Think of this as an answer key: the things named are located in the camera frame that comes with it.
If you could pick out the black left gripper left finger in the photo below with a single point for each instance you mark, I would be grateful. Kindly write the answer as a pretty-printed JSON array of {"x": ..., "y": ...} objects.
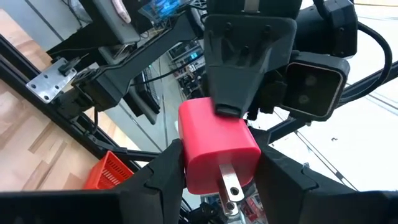
[{"x": 93, "y": 208}]

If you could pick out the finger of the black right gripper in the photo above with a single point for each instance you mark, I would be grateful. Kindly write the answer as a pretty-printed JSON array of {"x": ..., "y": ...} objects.
[{"x": 248, "y": 53}]

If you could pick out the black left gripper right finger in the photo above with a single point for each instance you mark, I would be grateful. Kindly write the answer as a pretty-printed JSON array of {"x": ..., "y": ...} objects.
[{"x": 326, "y": 208}]

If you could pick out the pink charger cube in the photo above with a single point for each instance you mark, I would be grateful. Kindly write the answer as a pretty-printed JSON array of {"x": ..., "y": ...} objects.
[{"x": 214, "y": 146}]

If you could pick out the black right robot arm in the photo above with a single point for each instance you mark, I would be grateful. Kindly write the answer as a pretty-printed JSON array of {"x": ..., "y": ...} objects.
[{"x": 124, "y": 71}]

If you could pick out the red mesh basket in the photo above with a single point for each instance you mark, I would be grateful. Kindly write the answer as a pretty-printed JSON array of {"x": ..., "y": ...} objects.
[{"x": 105, "y": 174}]

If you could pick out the grey side desk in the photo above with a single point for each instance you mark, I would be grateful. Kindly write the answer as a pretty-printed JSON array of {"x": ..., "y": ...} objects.
[{"x": 118, "y": 25}]

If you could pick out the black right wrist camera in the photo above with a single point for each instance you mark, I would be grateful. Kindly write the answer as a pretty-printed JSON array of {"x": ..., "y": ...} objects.
[{"x": 314, "y": 87}]

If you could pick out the silver corner bracket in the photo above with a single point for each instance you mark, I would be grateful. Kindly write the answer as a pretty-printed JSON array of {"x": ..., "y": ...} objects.
[{"x": 46, "y": 84}]

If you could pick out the black aluminium table frame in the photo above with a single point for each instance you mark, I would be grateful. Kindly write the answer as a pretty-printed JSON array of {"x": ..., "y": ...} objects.
[{"x": 12, "y": 65}]

